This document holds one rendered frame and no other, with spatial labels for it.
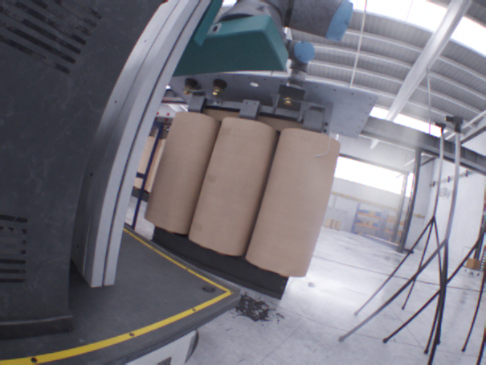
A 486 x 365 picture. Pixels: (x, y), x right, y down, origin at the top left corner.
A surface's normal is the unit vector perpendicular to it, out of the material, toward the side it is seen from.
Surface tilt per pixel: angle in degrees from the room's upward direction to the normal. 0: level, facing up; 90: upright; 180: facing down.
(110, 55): 90
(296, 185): 90
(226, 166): 90
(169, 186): 90
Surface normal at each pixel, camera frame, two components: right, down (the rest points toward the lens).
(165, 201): -0.29, -0.15
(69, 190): 0.86, 0.22
